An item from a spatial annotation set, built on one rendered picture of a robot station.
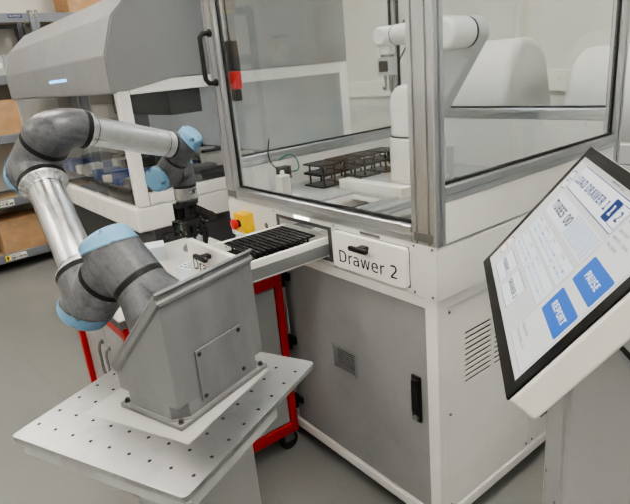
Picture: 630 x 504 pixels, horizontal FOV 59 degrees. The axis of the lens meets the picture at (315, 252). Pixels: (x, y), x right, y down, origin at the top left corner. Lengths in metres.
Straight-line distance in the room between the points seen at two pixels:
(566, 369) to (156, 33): 2.01
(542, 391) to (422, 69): 0.80
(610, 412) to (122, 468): 0.82
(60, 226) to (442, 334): 0.98
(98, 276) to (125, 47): 1.31
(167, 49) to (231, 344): 1.51
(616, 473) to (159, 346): 0.81
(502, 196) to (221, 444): 0.97
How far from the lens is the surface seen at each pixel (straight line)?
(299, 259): 1.64
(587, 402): 1.02
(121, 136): 1.55
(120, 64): 2.34
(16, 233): 5.24
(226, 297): 1.14
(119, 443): 1.15
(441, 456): 1.71
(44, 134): 1.47
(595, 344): 0.76
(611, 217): 0.90
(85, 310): 1.28
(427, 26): 1.32
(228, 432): 1.10
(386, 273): 1.51
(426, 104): 1.34
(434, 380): 1.57
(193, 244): 1.70
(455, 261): 1.46
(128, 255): 1.17
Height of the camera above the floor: 1.40
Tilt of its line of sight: 19 degrees down
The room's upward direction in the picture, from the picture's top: 5 degrees counter-clockwise
